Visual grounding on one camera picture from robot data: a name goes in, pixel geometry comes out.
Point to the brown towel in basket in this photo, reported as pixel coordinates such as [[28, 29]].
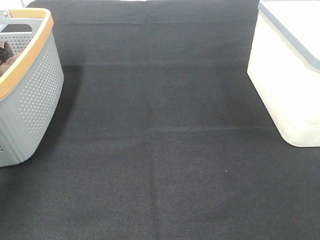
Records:
[[7, 58]]

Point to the black fabric table mat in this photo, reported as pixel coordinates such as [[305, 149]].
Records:
[[159, 133]]

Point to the grey perforated laundry basket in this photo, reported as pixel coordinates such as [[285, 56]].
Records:
[[30, 89]]

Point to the white plastic storage basket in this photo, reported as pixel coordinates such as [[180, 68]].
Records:
[[284, 67]]

